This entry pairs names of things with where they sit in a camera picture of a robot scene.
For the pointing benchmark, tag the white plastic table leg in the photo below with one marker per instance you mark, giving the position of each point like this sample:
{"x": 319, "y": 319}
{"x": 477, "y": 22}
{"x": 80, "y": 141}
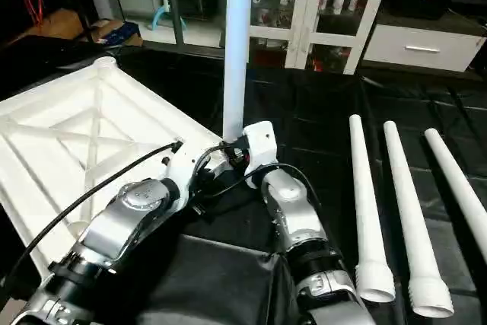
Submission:
{"x": 365, "y": 203}
{"x": 411, "y": 218}
{"x": 460, "y": 184}
{"x": 237, "y": 43}

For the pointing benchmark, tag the white plastic table top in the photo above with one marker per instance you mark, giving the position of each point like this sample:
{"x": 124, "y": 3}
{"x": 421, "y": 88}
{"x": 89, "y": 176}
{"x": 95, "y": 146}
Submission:
{"x": 76, "y": 127}

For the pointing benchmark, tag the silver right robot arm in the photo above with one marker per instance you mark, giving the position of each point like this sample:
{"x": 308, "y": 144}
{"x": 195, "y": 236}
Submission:
{"x": 300, "y": 226}

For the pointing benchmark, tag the black work mat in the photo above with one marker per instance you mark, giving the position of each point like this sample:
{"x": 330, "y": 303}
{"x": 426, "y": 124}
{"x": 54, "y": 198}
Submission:
{"x": 319, "y": 104}

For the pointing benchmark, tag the white glass-door cabinet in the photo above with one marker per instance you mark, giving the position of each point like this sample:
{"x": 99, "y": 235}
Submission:
{"x": 312, "y": 13}

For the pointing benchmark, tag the blue plastic bag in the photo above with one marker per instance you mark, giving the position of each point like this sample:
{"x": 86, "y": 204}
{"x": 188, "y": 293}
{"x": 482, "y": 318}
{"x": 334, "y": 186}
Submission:
{"x": 125, "y": 33}

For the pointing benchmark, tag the brown cardboard box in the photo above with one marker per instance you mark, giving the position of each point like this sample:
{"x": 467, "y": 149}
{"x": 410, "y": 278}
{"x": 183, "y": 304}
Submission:
{"x": 103, "y": 30}

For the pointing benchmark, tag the white drawer unit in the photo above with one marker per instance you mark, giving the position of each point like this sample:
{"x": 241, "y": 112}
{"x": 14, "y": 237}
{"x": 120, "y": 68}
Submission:
{"x": 422, "y": 47}

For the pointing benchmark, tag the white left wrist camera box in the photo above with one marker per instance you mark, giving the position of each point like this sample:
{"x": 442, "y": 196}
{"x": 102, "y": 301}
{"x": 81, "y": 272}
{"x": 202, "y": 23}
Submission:
{"x": 183, "y": 173}

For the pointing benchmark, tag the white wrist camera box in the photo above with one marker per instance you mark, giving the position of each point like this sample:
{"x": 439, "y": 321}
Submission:
{"x": 183, "y": 173}
{"x": 259, "y": 142}

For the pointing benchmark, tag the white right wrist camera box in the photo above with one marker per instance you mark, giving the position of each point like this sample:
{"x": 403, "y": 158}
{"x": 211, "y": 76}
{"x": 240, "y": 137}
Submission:
{"x": 259, "y": 142}

